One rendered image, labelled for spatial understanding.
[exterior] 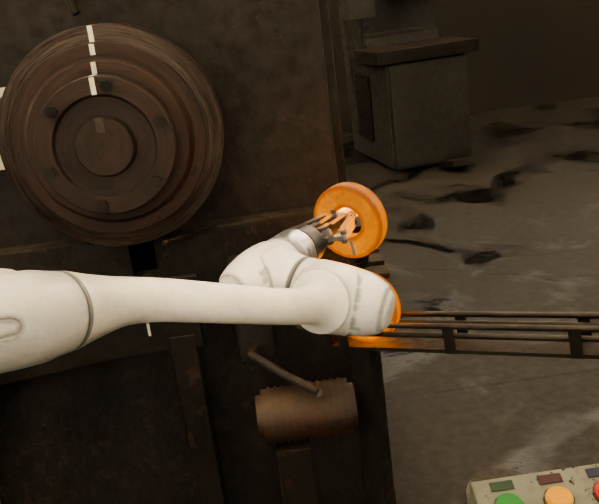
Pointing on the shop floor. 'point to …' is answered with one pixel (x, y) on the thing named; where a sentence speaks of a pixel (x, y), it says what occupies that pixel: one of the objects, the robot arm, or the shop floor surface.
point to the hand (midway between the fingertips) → (348, 212)
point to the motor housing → (303, 430)
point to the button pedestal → (577, 483)
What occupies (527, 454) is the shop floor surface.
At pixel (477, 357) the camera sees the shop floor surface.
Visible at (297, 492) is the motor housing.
